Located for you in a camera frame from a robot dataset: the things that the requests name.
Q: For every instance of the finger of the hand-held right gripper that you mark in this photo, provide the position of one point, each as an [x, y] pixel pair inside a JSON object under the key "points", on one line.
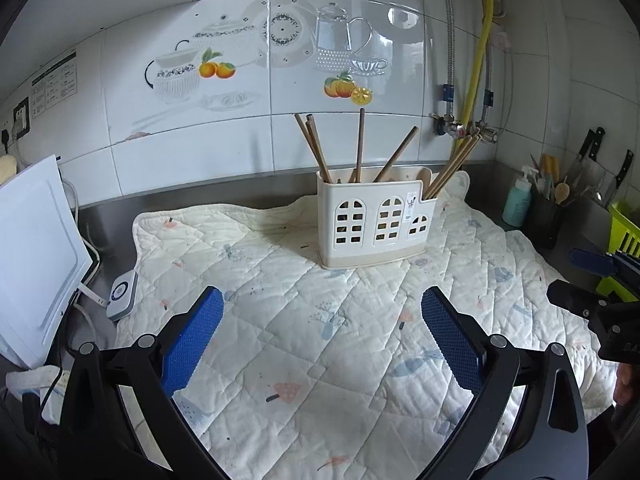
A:
{"points": [[592, 262], [575, 299]]}

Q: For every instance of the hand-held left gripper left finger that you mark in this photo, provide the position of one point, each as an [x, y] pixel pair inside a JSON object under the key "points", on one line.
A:
{"points": [[192, 340]]}

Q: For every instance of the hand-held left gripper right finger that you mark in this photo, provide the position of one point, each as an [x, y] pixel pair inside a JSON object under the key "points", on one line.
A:
{"points": [[450, 342]]}

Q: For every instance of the cream house-shaped utensil holder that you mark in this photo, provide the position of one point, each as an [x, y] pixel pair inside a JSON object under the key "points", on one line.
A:
{"points": [[375, 225]]}

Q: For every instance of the set of wooden chopsticks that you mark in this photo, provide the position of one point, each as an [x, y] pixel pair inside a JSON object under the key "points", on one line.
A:
{"points": [[360, 145]]}

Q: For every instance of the person's right hand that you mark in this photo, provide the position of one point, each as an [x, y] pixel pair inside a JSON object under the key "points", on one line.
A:
{"points": [[627, 385]]}

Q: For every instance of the green plastic rack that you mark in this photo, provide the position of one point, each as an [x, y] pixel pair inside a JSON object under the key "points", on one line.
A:
{"points": [[625, 230]]}

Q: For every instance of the black utensil cup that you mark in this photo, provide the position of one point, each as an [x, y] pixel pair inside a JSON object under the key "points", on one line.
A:
{"points": [[546, 220]]}

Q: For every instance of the wooden spoon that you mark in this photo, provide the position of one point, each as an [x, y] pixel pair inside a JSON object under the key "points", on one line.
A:
{"points": [[562, 193]]}

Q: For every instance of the white round-dial device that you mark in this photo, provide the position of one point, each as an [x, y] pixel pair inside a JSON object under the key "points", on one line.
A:
{"points": [[122, 296]]}

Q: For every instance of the printed quilted mat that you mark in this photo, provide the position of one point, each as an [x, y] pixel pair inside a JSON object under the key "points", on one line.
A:
{"points": [[280, 310]]}

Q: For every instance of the teal soap bottle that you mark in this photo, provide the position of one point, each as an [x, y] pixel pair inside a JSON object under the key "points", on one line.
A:
{"points": [[516, 202]]}

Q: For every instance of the white power strip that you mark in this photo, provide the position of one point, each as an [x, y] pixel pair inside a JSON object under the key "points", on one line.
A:
{"points": [[35, 385]]}

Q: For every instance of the metal water valve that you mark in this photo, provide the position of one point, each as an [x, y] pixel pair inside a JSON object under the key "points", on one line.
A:
{"points": [[485, 133], [447, 126]]}

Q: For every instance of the white microwave oven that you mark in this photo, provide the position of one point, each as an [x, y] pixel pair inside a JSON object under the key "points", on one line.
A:
{"points": [[35, 260]]}

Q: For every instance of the black wall socket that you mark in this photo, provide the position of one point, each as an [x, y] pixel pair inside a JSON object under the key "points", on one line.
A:
{"points": [[21, 117]]}

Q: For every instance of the wall instruction sticker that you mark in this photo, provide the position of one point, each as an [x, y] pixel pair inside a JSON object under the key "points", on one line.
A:
{"points": [[55, 80]]}

